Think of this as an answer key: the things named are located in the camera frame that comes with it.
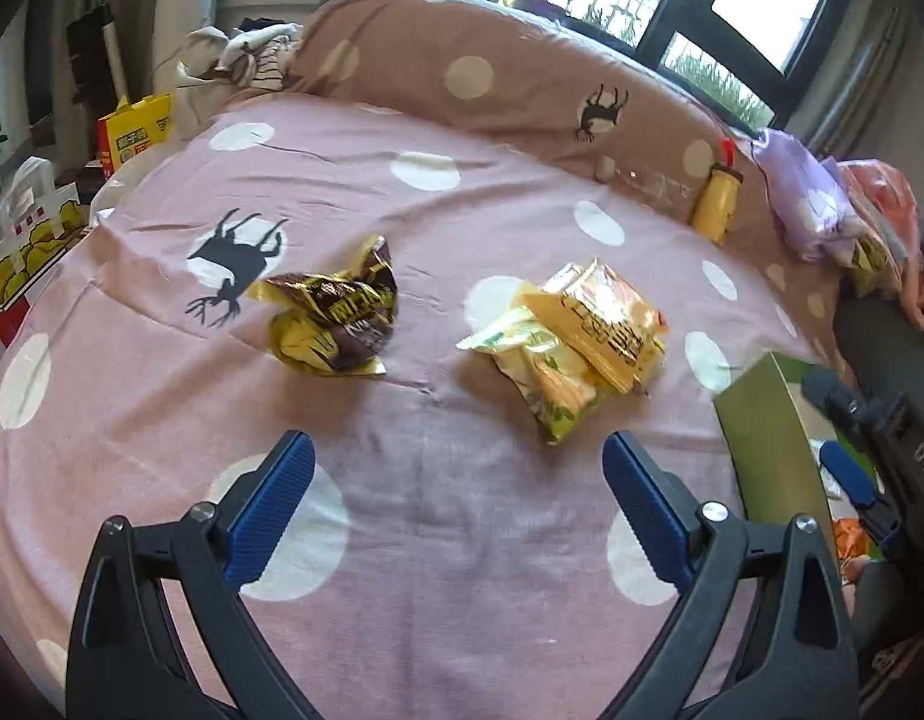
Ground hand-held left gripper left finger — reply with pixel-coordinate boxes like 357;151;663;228
66;431;317;720

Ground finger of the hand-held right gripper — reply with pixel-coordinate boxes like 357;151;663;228
819;442;895;551
801;367;888;452

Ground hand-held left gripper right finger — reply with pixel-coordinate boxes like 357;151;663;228
603;431;860;720

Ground orange snack bag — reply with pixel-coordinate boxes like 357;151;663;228
833;516;879;563

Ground green cardboard box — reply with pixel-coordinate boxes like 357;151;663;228
713;349;883;563

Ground green yellow snack packet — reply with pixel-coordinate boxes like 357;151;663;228
496;330;609;447

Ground yellow rice cracker packet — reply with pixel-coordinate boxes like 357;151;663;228
522;257;670;396

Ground brown yellow chocolate packet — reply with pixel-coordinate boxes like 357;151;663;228
244;235;400;377

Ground grey sofa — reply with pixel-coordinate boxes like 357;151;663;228
833;292;924;406

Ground yellow printed cloth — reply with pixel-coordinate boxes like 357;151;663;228
852;235;895;295

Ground pink polka dot bedsheet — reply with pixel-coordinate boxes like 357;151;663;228
0;94;845;720

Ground orange printed cloth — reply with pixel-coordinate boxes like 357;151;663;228
837;157;924;327

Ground purple printed cloth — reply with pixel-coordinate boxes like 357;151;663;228
753;127;868;265

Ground yellow bottle red cap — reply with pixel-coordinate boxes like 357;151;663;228
689;139;745;245

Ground clear plastic bottle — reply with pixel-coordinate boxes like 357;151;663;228
593;156;695;203

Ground white yellow shopping bag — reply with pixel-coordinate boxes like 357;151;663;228
0;199;88;346

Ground yellow red paper bag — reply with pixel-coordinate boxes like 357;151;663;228
96;92;175;182

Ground black framed window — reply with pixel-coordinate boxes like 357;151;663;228
282;0;860;128

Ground white plastic bag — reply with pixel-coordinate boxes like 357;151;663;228
0;156;58;237

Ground crumpled white cloth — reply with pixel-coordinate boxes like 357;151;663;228
153;22;305;102

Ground brown polka dot bolster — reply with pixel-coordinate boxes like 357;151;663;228
286;0;845;368

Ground white paper roll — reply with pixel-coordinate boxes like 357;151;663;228
153;0;224;83

